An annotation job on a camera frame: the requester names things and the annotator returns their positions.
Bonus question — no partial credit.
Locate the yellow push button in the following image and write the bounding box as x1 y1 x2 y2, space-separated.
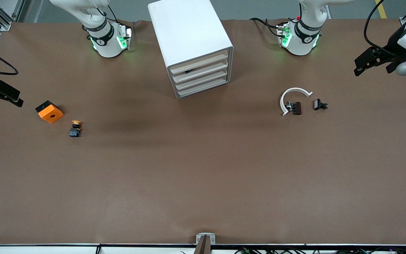
69 120 83 138

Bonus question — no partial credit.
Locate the orange and black box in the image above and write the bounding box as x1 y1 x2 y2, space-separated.
35 100 64 124

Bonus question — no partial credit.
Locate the white curved plastic clip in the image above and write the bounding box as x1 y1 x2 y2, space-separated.
280 87 313 117

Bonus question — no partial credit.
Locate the brown block with metal fitting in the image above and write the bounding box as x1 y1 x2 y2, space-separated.
286 101 302 116

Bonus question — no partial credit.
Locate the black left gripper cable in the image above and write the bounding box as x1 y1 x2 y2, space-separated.
364 0 401 57

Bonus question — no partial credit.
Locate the black arm base cable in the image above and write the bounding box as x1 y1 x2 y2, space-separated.
250 17 282 37

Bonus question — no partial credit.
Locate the grey bracket with brown post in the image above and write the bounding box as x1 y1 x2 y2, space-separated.
194 233 216 254

